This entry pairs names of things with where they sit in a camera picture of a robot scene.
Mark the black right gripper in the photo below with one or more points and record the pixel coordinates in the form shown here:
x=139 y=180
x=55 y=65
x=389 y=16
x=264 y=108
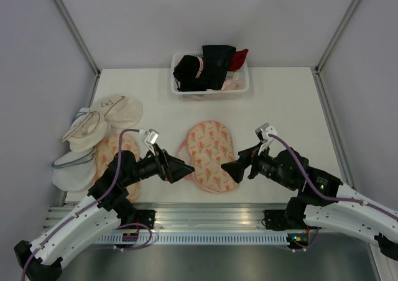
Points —
x=247 y=156

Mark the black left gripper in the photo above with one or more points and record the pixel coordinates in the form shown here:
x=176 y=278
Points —
x=170 y=167

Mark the floral mesh laundry bag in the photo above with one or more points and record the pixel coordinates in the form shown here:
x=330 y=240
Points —
x=208 y=145

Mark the black bra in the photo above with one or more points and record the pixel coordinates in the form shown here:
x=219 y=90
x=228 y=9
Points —
x=216 y=60
x=187 y=74

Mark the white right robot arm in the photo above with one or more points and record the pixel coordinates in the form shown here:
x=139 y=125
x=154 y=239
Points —
x=322 y=200

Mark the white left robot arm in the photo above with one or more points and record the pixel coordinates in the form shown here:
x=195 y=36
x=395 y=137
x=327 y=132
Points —
x=106 y=207

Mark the cream laundry bag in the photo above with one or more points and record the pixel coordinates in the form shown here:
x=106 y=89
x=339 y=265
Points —
x=91 y=125

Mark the pink bra in basket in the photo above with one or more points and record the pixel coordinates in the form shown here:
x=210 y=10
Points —
x=233 y=81

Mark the white laundry bag blue trim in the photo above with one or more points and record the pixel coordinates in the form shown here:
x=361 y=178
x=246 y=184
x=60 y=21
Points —
x=75 y=170

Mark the black bra in basket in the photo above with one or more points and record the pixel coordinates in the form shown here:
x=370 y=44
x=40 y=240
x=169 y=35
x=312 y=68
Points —
x=216 y=60

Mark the white plastic basket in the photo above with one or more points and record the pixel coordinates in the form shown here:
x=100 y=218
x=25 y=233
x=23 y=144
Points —
x=242 y=75

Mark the red garment in basket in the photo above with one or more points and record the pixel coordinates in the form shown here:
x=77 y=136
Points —
x=238 y=60

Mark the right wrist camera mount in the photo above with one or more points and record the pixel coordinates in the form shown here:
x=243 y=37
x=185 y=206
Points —
x=263 y=134

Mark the aluminium front rail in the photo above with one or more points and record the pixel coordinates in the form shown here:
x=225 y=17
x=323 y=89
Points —
x=209 y=217

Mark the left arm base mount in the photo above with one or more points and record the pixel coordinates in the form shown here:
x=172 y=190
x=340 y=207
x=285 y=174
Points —
x=145 y=217

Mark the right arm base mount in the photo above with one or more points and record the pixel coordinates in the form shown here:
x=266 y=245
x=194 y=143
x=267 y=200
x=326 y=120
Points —
x=275 y=220

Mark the white slotted cable duct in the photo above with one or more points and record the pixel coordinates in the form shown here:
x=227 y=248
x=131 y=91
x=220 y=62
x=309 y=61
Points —
x=273 y=239

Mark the left frame post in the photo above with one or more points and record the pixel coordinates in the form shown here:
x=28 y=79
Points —
x=73 y=30

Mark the frame post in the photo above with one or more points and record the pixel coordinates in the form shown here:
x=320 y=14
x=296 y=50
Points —
x=73 y=30
x=338 y=33

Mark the right frame post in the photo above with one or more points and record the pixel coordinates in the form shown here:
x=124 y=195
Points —
x=338 y=33

